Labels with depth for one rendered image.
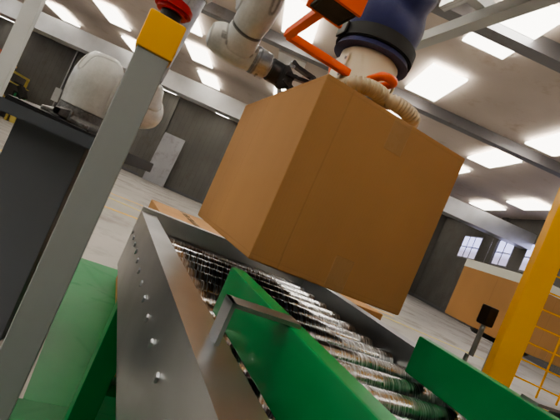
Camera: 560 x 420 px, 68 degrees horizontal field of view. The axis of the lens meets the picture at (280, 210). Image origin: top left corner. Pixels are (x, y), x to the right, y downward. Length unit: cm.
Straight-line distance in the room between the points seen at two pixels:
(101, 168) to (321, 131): 42
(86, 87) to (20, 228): 53
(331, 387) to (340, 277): 52
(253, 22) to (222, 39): 11
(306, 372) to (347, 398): 7
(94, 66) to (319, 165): 103
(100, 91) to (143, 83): 84
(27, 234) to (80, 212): 82
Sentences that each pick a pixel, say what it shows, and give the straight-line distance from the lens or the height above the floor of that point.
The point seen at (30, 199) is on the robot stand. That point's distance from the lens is 162.
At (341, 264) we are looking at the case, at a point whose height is 71.
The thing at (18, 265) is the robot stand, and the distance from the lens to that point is 165.
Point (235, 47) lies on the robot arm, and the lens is 133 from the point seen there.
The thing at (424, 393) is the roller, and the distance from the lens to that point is 97.
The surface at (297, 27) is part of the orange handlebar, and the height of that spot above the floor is 117.
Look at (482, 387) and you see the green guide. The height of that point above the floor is 62.
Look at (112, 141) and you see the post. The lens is 80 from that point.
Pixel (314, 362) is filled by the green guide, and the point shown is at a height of 63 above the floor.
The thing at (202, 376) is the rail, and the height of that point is 59.
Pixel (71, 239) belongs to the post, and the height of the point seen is 57.
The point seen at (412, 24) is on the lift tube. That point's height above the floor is 136.
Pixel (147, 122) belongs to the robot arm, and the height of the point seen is 89.
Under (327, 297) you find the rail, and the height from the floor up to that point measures 57.
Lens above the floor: 75
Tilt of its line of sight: 1 degrees up
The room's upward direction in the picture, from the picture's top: 24 degrees clockwise
